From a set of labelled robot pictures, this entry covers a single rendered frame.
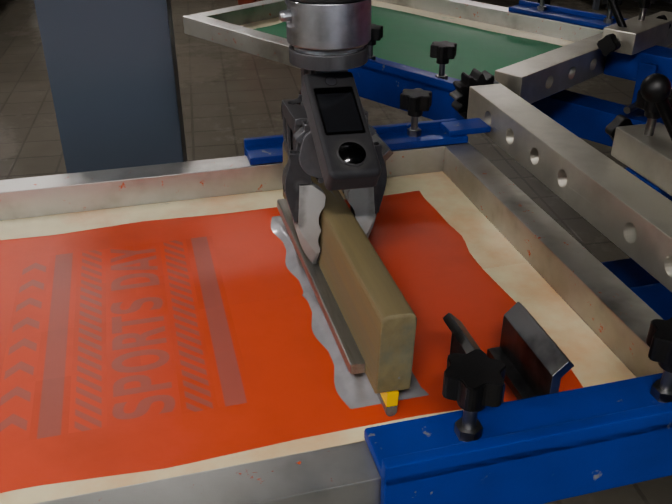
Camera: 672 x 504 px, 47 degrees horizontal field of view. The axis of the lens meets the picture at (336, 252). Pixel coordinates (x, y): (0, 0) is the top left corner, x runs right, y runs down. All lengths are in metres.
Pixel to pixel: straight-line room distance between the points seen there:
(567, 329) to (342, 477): 0.31
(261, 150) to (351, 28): 0.37
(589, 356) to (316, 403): 0.26
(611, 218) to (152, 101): 0.70
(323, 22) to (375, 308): 0.24
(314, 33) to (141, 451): 0.37
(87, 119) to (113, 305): 0.48
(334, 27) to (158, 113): 0.59
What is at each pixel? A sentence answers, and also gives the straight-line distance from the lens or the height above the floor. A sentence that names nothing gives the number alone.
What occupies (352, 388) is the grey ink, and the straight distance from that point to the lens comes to 0.67.
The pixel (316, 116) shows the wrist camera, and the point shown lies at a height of 1.16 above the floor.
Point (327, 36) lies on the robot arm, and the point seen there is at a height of 1.22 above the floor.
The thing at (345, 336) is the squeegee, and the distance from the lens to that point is 0.67.
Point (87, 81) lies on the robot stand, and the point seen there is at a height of 1.04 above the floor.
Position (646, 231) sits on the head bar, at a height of 1.03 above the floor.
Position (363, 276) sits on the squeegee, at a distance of 0.63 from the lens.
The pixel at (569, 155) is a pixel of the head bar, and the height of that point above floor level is 1.04.
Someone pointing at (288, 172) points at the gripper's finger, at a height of 1.10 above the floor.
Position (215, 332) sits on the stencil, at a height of 0.95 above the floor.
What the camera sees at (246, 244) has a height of 0.95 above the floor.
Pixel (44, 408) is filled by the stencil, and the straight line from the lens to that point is 0.70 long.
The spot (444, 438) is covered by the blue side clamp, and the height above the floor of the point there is 1.00.
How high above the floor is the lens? 1.39
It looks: 30 degrees down
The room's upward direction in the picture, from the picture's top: straight up
